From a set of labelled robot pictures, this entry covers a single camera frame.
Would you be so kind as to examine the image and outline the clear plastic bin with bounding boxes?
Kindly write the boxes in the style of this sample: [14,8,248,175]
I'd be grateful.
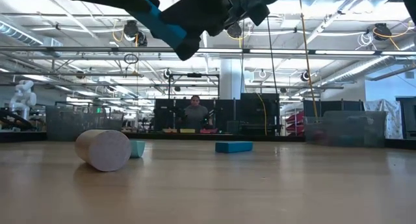
[45,104,125,142]
[304,110,387,149]

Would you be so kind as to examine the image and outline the person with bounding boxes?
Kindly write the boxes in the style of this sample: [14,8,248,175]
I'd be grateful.
[182,94,211,131]

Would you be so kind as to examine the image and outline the black curved background equipment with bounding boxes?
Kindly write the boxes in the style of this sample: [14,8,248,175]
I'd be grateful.
[0,107,35,132]

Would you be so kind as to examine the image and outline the black cabinet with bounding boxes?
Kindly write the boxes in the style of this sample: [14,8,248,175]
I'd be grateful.
[240,93,281,136]

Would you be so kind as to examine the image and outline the pale patterned cloth cover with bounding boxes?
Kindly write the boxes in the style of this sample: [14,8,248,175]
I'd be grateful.
[363,99,404,140]

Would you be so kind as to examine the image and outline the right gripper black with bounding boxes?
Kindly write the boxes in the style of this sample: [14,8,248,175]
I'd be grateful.
[160,0,291,61]

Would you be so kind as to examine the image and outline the red shelf rack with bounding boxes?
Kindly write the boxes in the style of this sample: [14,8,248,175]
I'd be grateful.
[285,110,306,135]

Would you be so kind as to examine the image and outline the black screen panels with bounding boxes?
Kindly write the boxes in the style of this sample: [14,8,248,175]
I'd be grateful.
[153,98,242,131]

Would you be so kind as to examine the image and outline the black ceiling cable reel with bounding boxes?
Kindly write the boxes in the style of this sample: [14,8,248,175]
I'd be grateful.
[226,21,243,40]
[123,19,148,47]
[372,23,393,42]

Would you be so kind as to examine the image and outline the natural wood cylinder block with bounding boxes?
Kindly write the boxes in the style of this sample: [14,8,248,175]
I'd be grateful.
[74,129,133,173]

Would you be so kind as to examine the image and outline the black rig frame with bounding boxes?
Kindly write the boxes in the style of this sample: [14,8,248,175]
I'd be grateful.
[167,73,221,100]

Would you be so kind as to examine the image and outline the black tall unit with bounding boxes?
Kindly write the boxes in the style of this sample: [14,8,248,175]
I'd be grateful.
[395,96,416,140]

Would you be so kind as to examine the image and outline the light blue cube block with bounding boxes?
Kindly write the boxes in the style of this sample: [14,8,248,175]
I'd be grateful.
[129,140,146,159]

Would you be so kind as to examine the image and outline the dark partition panels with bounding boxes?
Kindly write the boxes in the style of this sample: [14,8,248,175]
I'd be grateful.
[303,99,365,113]

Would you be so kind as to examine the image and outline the black hanging cable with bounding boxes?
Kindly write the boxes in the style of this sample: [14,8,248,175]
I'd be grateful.
[266,16,280,98]

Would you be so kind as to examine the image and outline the short yellow cable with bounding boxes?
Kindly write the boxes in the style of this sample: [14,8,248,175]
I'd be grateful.
[255,92,268,136]

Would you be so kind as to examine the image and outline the black aluminium table frame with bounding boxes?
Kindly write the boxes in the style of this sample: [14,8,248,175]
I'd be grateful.
[0,130,416,150]

